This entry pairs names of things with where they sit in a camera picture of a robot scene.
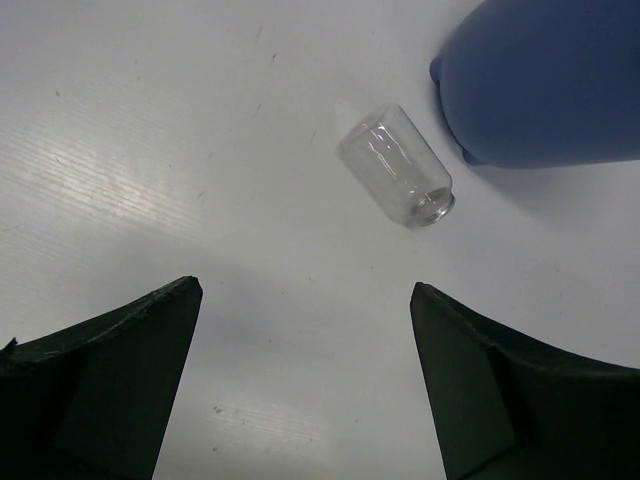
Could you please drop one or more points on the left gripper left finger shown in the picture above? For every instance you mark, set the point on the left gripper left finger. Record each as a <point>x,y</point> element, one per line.
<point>93,401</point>

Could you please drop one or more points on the blue bin with yellow rim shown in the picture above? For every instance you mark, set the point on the blue bin with yellow rim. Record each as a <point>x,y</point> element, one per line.
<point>540,84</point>

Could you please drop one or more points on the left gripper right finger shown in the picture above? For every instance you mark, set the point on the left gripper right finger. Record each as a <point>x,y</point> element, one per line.
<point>508,406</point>

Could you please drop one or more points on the clear bottle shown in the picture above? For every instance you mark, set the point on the clear bottle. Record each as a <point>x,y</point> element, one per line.
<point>394,163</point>

